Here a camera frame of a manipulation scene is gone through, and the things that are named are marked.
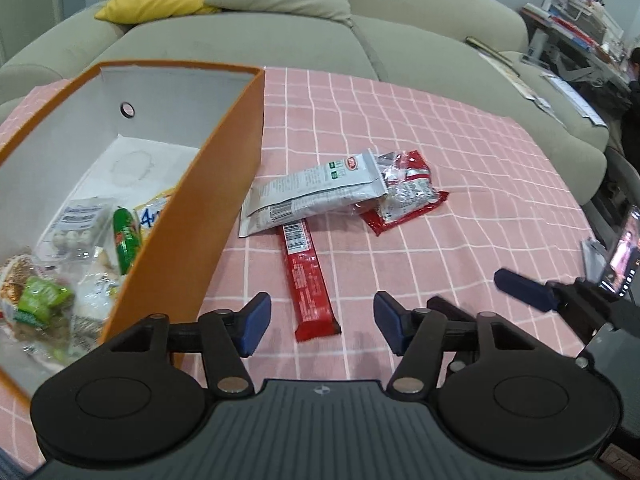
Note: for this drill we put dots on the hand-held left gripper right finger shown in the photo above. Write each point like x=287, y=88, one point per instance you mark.
x=389, y=321

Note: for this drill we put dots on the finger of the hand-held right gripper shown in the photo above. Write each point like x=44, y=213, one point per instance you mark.
x=450, y=307
x=522, y=290

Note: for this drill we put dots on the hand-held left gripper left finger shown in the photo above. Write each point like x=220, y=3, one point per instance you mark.
x=255, y=322

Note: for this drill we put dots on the red snack bar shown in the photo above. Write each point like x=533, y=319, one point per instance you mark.
x=310, y=285

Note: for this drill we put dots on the orange cardboard box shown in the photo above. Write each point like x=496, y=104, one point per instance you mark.
x=210, y=200

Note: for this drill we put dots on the yellow snack packet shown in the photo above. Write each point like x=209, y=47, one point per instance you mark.
x=155, y=215

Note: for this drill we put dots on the green stick snack packet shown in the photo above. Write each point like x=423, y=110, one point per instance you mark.
x=126, y=237

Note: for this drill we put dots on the white crinkled snack packet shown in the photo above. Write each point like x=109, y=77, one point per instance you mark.
x=97, y=290

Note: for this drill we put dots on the clear packet of white balls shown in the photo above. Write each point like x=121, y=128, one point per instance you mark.
x=75, y=225

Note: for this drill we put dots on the phone stand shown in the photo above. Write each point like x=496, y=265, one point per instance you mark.
x=592, y=260

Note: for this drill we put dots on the smartphone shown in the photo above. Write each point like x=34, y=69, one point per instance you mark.
x=625, y=255

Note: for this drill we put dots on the red snack packet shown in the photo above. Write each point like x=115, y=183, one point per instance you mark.
x=410, y=195

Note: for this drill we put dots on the pink checked tablecloth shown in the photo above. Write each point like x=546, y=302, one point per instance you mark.
x=450, y=185

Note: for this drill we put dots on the white grey snack packet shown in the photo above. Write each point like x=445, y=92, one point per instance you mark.
x=310, y=192

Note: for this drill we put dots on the white magazine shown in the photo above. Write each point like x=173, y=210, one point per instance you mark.
x=575, y=97

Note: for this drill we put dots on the open magazine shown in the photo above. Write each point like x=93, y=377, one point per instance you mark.
x=520, y=80

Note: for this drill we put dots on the grey-green sofa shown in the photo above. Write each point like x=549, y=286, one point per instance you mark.
x=400, y=35

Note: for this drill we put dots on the cluttered desk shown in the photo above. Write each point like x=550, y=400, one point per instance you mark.
x=575, y=15

